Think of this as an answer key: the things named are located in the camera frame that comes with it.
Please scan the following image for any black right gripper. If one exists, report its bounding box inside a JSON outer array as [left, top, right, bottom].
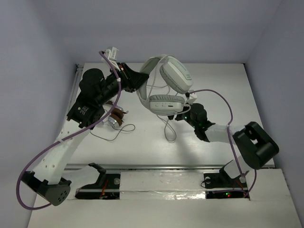
[[165, 99, 198, 129]]

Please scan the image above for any white over-ear headphones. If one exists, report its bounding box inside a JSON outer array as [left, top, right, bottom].
[[137, 55, 193, 116]]

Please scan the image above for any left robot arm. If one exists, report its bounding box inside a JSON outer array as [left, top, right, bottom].
[[18, 63, 149, 206]]

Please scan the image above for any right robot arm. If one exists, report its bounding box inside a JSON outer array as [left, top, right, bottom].
[[175, 103, 279, 187]]

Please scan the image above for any brown over-ear headphones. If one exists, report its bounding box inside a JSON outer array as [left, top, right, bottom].
[[106, 100, 129, 128]]

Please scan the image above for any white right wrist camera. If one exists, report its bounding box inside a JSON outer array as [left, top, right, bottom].
[[185, 93, 198, 105]]

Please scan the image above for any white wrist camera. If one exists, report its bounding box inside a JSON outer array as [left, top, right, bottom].
[[185, 93, 198, 105], [102, 47, 119, 67]]

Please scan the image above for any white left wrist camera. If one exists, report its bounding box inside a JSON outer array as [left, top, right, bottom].
[[102, 47, 119, 67]]

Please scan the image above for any thin grey headphone cable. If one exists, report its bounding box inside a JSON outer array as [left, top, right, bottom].
[[91, 123, 136, 143]]

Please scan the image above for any aluminium rail left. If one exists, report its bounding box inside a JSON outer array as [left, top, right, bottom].
[[68, 64, 84, 110]]

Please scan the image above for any aluminium rail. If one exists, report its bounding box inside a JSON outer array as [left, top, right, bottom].
[[65, 164, 276, 171], [68, 64, 84, 110]]

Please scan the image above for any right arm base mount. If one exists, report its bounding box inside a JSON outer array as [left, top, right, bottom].
[[200, 168, 249, 199]]

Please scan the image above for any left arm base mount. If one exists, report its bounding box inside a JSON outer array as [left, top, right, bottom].
[[75, 163, 121, 200]]

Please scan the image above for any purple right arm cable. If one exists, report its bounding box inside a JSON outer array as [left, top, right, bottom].
[[187, 89, 257, 198]]

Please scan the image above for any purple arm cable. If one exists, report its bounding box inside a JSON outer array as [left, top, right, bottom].
[[187, 89, 257, 198], [17, 50, 122, 210]]

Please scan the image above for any aluminium rail front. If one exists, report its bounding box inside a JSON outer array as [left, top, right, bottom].
[[65, 164, 276, 171]]

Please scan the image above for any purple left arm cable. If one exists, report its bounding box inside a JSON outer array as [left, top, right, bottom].
[[17, 50, 122, 210]]

